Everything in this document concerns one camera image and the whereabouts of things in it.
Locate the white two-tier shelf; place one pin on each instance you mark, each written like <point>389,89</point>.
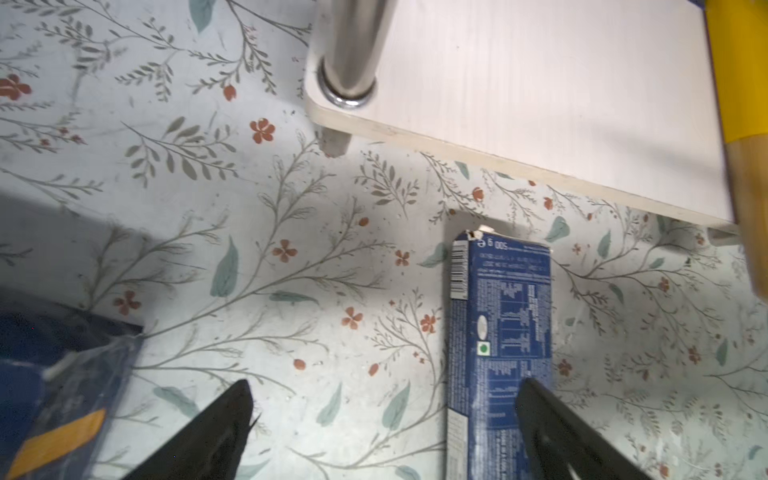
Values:
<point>613,100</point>

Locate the dark blue spaghetti box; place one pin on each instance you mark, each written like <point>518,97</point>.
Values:
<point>63,372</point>

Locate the light blue spaghetti box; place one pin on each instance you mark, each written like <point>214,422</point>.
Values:
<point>499,333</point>

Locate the yellow pastatime spaghetti pack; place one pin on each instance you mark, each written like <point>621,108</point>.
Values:
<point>737,34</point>

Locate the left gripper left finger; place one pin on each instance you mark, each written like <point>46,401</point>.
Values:
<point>210,446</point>

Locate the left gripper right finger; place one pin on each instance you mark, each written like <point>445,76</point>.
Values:
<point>560,445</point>

